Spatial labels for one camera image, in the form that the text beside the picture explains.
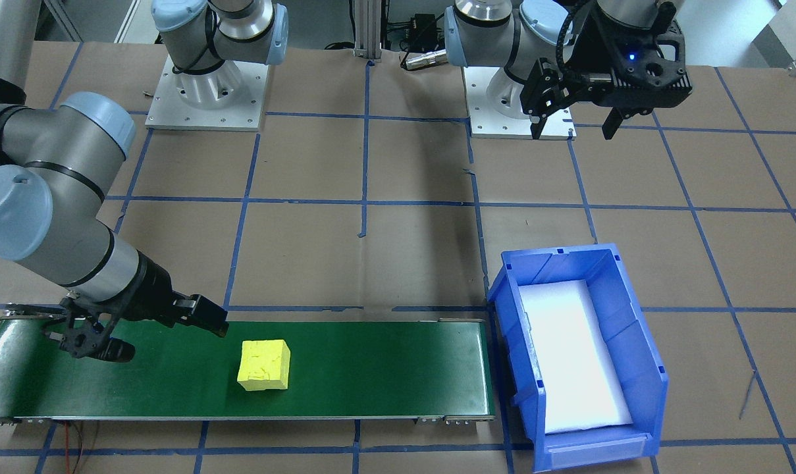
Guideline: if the yellow foam block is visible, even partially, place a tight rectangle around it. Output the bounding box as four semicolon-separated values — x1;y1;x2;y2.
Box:
236;339;292;393

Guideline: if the white foam liner sheet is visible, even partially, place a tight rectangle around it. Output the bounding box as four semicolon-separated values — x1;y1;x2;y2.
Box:
519;280;634;435

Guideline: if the white square base plate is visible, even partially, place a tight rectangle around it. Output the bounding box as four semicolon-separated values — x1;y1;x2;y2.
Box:
146;56;270;132
462;66;576;140

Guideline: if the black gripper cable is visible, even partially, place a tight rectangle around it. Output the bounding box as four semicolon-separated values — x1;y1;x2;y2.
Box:
554;10;593;73

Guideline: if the black electronics box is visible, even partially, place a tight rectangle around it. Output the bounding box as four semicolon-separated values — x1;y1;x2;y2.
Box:
410;13;439;41

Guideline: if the blue plastic storage bin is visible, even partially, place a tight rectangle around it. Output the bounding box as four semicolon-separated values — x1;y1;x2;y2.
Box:
488;244;670;473

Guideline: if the silver metal cylinder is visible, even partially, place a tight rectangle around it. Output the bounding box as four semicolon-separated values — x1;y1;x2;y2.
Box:
401;49;448;70

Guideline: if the thin red wire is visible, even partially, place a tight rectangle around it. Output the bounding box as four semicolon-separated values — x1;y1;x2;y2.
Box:
61;421;102;474

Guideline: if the green conveyor belt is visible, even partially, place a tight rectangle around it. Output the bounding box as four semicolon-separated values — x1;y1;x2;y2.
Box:
0;313;497;425

